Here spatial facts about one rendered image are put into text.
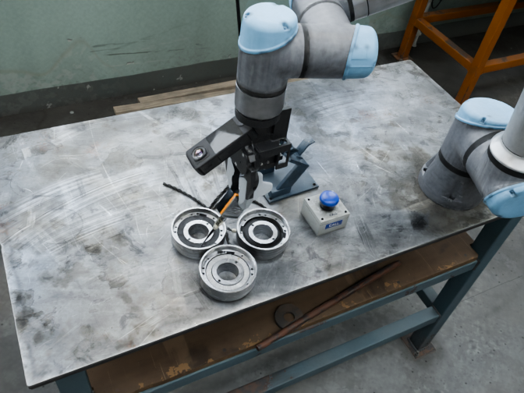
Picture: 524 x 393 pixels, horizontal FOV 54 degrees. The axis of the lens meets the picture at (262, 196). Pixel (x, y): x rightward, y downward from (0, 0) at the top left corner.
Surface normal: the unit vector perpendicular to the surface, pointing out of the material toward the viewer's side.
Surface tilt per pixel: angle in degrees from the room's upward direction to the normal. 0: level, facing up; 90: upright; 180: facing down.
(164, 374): 0
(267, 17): 0
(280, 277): 0
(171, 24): 90
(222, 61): 90
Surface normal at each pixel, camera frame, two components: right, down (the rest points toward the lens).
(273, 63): 0.14, 0.73
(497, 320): 0.11, -0.68
